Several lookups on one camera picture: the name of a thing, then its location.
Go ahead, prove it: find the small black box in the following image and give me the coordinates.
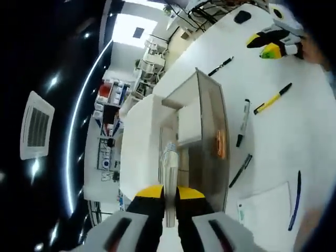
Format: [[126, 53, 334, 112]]
[[233, 10, 253, 24]]

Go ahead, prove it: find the curved ceiling light strip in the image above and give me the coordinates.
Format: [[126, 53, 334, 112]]
[[65, 39, 114, 218]]

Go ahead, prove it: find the yellow pen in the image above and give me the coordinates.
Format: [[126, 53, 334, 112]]
[[253, 82, 293, 115]]

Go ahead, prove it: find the wall shelving unit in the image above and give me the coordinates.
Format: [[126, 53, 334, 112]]
[[93, 80, 132, 137]]

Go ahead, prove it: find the wall lettering sign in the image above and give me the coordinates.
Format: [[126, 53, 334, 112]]
[[98, 133, 121, 182]]

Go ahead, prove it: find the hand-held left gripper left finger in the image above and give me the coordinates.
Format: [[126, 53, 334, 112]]
[[76, 185, 165, 252]]

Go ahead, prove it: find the blue pen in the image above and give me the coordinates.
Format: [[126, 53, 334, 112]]
[[288, 170, 302, 232]]

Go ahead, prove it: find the black cap clear barrel pen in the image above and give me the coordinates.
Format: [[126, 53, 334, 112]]
[[160, 141, 181, 228]]

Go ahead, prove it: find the white drawer organizer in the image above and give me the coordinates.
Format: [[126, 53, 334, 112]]
[[119, 67, 232, 213]]

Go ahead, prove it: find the white ceiling air vent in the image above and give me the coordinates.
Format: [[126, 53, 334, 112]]
[[20, 90, 56, 161]]

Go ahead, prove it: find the white paper sheet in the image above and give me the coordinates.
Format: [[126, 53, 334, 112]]
[[237, 181, 292, 224]]

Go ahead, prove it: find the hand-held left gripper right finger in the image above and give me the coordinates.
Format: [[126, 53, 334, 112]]
[[175, 185, 263, 252]]

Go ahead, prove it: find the white marker pen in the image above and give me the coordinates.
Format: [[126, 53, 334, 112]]
[[235, 98, 251, 148]]

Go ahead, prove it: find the black pen silver band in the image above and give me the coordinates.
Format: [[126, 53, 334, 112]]
[[207, 56, 234, 77]]

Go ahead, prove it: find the slim dark grey pen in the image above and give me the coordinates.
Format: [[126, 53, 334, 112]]
[[228, 153, 253, 189]]

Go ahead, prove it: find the white shelf cart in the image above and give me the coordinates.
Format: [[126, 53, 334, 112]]
[[135, 39, 169, 87]]

